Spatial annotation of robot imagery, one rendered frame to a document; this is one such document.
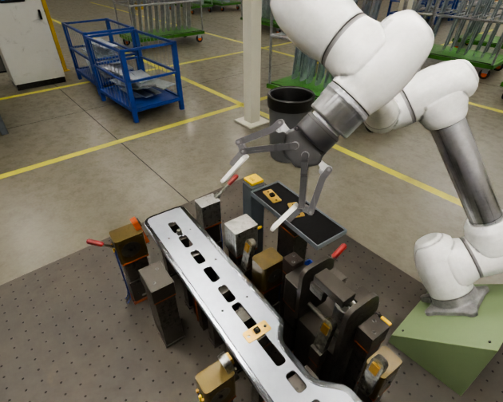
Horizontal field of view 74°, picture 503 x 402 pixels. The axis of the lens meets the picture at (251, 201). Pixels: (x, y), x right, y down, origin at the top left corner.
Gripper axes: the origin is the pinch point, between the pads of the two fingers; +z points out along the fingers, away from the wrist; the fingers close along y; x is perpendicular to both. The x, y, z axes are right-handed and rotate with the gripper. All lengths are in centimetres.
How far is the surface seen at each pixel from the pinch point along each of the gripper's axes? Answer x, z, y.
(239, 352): -17, 40, -27
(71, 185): -223, 196, 146
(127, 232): -44, 58, 26
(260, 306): -32, 34, -25
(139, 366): -30, 85, -12
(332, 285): -22.5, 8.5, -31.2
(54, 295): -48, 110, 34
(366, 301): -19.5, 4.0, -38.8
